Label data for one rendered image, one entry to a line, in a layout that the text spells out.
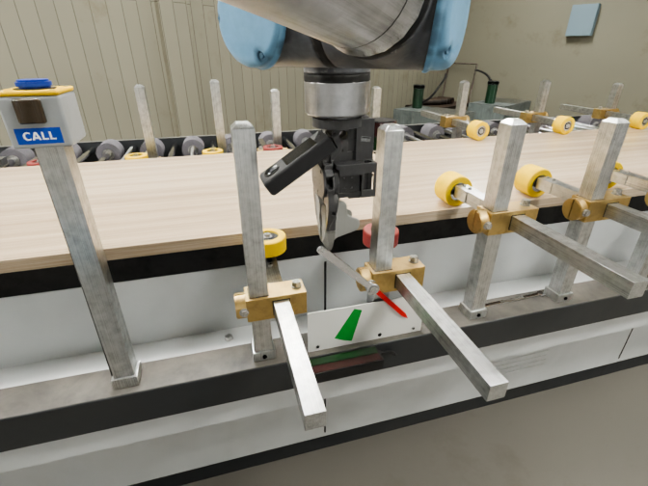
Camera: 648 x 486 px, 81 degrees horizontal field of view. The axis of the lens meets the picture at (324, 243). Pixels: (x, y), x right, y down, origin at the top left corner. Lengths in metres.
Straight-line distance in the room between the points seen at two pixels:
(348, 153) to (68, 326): 0.76
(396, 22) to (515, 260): 1.07
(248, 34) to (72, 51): 4.11
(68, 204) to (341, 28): 0.50
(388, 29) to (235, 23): 0.18
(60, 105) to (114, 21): 4.02
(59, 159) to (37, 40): 3.82
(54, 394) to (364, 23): 0.81
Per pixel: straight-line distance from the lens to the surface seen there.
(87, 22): 4.55
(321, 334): 0.81
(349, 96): 0.52
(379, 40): 0.31
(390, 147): 0.68
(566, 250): 0.79
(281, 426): 1.35
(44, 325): 1.07
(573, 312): 1.16
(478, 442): 1.65
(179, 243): 0.88
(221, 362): 0.84
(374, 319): 0.83
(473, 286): 0.94
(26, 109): 0.62
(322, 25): 0.26
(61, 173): 0.65
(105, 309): 0.75
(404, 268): 0.79
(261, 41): 0.41
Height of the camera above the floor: 1.27
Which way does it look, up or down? 27 degrees down
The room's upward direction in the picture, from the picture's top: straight up
